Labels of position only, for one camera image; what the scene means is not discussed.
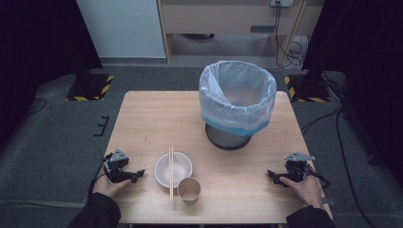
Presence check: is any brown paper cup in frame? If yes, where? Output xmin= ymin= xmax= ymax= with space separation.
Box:
xmin=177 ymin=177 xmax=202 ymax=206

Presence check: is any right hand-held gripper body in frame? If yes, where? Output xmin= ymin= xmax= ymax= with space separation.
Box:
xmin=283 ymin=151 xmax=317 ymax=184

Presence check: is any left hand-held gripper cable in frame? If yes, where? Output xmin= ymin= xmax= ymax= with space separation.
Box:
xmin=87 ymin=153 xmax=114 ymax=198

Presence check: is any beige office desk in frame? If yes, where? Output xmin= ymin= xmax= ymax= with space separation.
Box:
xmin=157 ymin=0 xmax=326 ymax=64

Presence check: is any translucent blue bin bag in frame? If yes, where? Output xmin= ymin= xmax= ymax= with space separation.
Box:
xmin=198 ymin=60 xmax=278 ymax=138

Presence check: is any white disposable bowl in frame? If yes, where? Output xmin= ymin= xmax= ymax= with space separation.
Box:
xmin=154 ymin=151 xmax=194 ymax=189

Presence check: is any right hand-held gripper cable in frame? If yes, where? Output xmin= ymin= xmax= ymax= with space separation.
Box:
xmin=308 ymin=169 xmax=332 ymax=190

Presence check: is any black floor cable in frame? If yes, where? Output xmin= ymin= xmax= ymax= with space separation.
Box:
xmin=299 ymin=106 xmax=378 ymax=228

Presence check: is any stand base with hazard tape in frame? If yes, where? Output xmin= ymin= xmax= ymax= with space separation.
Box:
xmin=283 ymin=73 xmax=333 ymax=104
xmin=65 ymin=73 xmax=115 ymax=103

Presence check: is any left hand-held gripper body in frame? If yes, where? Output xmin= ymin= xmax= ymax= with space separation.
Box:
xmin=103 ymin=147 xmax=141 ymax=184

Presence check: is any black mesh trash bin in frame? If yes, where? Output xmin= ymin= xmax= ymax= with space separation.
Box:
xmin=204 ymin=123 xmax=253 ymax=151

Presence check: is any person's left hand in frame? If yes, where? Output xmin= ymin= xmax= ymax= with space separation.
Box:
xmin=91 ymin=166 xmax=133 ymax=200

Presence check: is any white wall socket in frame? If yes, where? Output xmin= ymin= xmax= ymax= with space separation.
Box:
xmin=270 ymin=0 xmax=295 ymax=8

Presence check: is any white cabinet panel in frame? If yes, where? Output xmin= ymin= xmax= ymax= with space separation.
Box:
xmin=75 ymin=0 xmax=167 ymax=59

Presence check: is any hand-held gripper cable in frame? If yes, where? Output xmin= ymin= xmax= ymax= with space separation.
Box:
xmin=87 ymin=153 xmax=114 ymax=198
xmin=308 ymin=169 xmax=332 ymax=190

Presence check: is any black power cable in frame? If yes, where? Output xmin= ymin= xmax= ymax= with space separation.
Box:
xmin=274 ymin=1 xmax=306 ymax=69

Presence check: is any wooden chopstick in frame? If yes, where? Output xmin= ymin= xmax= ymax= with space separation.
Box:
xmin=167 ymin=146 xmax=173 ymax=202
xmin=170 ymin=145 xmax=175 ymax=202

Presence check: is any person's right hand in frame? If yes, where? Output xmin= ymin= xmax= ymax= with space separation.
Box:
xmin=278 ymin=175 xmax=325 ymax=211

